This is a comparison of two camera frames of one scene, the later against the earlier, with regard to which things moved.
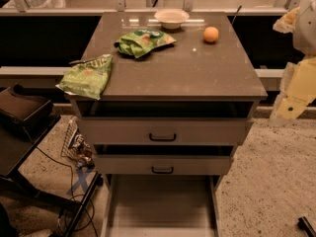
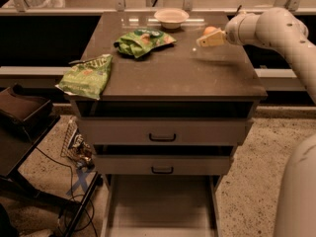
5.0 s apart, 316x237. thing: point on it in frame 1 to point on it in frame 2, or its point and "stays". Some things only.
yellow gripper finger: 298,91 to 241,29
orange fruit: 210,34 stays
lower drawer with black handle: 161,165 stays
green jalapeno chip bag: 87,78 stays
